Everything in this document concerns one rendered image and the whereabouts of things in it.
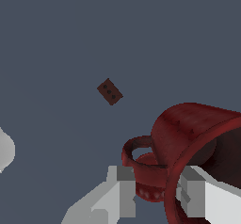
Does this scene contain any pale grey rounded object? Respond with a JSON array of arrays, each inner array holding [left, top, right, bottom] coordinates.
[[0, 127, 16, 174]]

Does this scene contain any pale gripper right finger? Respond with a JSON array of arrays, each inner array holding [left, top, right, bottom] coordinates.
[[175, 165, 241, 224]]

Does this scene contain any dark red mug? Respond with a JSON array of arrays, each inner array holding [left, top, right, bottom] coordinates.
[[121, 102, 241, 224]]

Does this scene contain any small brown holed brick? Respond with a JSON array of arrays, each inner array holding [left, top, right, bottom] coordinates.
[[96, 77, 124, 106]]

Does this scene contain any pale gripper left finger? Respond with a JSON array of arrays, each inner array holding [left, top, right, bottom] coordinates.
[[61, 165, 137, 224]]

